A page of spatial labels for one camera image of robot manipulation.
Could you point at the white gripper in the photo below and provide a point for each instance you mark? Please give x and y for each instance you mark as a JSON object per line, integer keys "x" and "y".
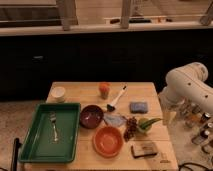
{"x": 168, "y": 115}

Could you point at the blue sponge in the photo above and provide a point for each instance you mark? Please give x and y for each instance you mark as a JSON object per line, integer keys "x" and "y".
{"x": 138, "y": 107}

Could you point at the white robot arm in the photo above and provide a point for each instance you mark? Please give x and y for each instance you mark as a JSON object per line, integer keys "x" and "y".
{"x": 186, "y": 83}

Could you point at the brown block sponge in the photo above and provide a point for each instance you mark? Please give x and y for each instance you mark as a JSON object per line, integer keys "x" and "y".
{"x": 144, "y": 150}

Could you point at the orange bowl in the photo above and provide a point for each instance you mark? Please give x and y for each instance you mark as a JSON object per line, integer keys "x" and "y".
{"x": 107, "y": 141}

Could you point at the purple bowl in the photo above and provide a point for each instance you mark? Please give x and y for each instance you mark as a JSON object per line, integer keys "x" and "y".
{"x": 91, "y": 116}

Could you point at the spice bottle rack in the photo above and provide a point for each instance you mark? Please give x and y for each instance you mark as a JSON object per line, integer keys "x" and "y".
{"x": 199, "y": 121}

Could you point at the dark grape bunch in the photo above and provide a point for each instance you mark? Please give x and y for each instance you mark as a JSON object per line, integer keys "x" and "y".
{"x": 131, "y": 127}

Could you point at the blue grey cloth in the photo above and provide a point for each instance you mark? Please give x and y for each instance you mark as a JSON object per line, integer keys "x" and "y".
{"x": 114, "y": 120}

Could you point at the orange topped bottle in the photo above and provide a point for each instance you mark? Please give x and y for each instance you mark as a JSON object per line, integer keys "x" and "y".
{"x": 104, "y": 90}

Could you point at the white cup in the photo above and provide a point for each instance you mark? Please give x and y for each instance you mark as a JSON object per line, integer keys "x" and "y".
{"x": 58, "y": 94}

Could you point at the silver fork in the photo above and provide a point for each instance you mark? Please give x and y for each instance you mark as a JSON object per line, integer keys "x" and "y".
{"x": 53, "y": 121}

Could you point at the green plastic tray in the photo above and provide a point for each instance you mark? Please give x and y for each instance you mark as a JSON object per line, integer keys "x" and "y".
{"x": 39, "y": 145}

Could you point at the black chair post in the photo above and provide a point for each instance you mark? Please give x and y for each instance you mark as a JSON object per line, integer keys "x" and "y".
{"x": 16, "y": 146}

